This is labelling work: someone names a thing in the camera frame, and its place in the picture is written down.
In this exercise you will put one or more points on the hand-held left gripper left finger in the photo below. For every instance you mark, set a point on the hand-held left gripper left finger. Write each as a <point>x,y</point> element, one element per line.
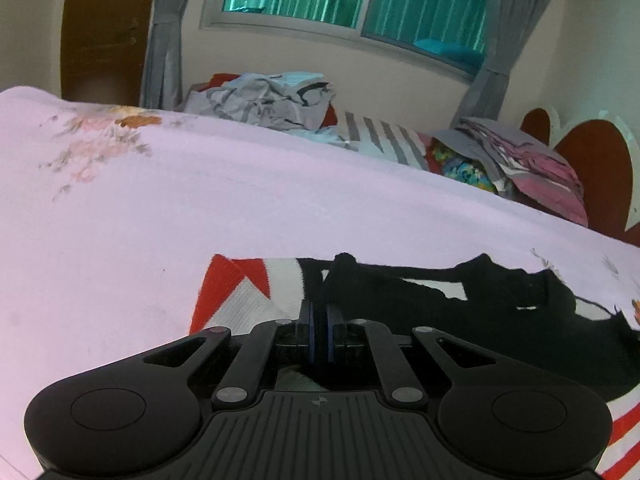
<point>312,332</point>

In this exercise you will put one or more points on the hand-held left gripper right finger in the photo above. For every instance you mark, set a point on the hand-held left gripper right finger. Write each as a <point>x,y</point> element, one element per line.
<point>328,332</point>

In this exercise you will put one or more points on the striped cartoon sweater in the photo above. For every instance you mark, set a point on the striped cartoon sweater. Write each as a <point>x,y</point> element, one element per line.
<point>500,320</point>

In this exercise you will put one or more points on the pile of grey clothes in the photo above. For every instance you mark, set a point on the pile of grey clothes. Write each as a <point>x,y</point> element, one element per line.
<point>250,100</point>

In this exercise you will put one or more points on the bed with pink floral sheet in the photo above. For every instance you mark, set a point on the bed with pink floral sheet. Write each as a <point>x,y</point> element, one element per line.
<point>200,200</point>

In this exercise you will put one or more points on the grey and white striped pillow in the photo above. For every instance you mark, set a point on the grey and white striped pillow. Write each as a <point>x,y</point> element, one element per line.
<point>380,140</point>

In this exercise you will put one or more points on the colourful floral cloth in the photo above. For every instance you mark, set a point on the colourful floral cloth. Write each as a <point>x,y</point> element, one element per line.
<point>465,170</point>

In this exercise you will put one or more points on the pink striped pillow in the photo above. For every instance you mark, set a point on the pink striped pillow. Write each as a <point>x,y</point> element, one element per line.
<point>550,192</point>
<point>520,147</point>

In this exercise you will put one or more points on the red cloth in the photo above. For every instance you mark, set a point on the red cloth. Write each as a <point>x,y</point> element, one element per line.
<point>220,81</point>

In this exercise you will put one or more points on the turquoise object outside window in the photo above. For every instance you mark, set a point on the turquoise object outside window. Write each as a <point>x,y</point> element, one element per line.
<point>450,50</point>

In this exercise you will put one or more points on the grey curtain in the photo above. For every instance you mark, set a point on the grey curtain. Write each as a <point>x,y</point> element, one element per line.
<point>165,50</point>
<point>510,35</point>

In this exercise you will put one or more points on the scalloped white and brown headboard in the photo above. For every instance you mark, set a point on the scalloped white and brown headboard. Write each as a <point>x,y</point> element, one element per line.
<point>600,160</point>

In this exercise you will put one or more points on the brown wooden door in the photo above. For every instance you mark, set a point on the brown wooden door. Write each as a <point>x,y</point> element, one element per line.
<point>100,35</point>

